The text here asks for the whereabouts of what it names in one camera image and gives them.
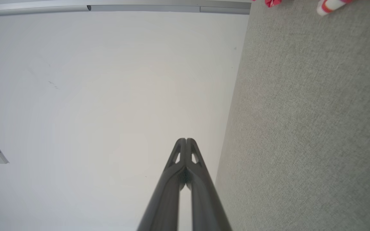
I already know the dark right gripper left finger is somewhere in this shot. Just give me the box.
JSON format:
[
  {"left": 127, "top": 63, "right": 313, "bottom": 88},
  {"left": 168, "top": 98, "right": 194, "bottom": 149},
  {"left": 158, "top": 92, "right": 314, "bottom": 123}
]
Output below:
[{"left": 137, "top": 138, "right": 187, "bottom": 231}]

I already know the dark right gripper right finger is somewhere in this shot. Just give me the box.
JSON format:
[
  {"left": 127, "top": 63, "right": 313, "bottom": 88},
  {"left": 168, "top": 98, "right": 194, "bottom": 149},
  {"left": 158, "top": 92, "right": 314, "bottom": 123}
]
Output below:
[{"left": 185, "top": 138, "right": 232, "bottom": 231}]

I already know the red basketball jersey number 23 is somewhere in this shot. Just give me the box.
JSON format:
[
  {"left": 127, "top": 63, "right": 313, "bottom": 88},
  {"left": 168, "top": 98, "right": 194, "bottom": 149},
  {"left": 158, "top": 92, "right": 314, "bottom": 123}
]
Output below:
[{"left": 252, "top": 0, "right": 354, "bottom": 16}]

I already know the grey fabric sofa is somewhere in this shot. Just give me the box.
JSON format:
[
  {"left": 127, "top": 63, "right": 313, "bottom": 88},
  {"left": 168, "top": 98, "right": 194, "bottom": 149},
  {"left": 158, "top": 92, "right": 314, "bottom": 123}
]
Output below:
[{"left": 215, "top": 0, "right": 370, "bottom": 231}]

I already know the grey metal wall rail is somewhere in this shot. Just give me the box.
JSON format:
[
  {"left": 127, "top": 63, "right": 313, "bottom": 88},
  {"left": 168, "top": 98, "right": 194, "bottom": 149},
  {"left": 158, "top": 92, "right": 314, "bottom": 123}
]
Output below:
[{"left": 0, "top": 0, "right": 251, "bottom": 17}]

